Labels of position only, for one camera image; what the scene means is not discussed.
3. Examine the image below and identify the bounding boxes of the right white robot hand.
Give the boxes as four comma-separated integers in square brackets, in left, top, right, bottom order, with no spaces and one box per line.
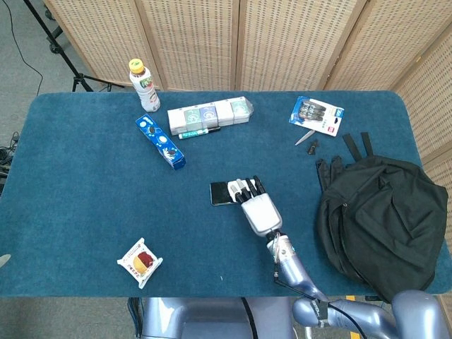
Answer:
[227,174,284,237]

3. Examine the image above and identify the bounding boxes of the smartphone with blue back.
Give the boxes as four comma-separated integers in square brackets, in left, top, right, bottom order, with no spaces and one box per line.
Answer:
[209,181,239,206]

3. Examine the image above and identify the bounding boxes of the black backpack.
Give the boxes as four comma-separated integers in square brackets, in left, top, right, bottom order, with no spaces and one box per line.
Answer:
[315,131,449,304]

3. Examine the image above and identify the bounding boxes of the small silver scissors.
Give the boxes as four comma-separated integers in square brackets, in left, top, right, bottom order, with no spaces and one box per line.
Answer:
[295,129,316,146]

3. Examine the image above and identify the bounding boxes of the teal marker pen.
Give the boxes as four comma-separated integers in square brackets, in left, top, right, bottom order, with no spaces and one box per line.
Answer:
[178,126,222,140]

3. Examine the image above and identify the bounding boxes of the wrapped multipack of small boxes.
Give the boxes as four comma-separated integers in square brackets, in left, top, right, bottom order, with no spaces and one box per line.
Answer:
[167,96,256,136]

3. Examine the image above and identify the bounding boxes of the blister pack of pens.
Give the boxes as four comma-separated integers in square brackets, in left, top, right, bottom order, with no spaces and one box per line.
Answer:
[288,95,345,138]

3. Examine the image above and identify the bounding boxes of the blue-grey robot torso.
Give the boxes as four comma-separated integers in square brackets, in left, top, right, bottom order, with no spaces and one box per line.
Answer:
[140,297,296,339]

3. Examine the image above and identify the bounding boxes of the blue cookie box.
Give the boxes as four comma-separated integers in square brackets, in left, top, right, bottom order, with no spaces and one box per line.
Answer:
[135,114,186,171]

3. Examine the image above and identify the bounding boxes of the white snack packet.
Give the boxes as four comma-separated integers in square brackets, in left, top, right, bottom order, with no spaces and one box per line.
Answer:
[117,237,164,290]

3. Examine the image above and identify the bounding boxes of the blue table mat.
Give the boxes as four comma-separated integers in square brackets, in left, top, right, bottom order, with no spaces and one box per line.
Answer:
[0,90,452,298]

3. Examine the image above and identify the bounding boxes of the yellow-capped tea bottle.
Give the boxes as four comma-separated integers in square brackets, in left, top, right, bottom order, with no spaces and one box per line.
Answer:
[128,58,161,113]

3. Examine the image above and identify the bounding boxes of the black tripod stand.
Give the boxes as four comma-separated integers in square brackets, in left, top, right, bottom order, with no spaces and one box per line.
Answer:
[23,0,125,93]

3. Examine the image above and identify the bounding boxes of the black cable bundle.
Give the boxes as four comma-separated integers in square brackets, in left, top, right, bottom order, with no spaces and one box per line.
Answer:
[0,131,20,177]

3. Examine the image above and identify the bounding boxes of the black floor cable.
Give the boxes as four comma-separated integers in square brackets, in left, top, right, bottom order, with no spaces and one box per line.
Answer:
[2,0,44,97]

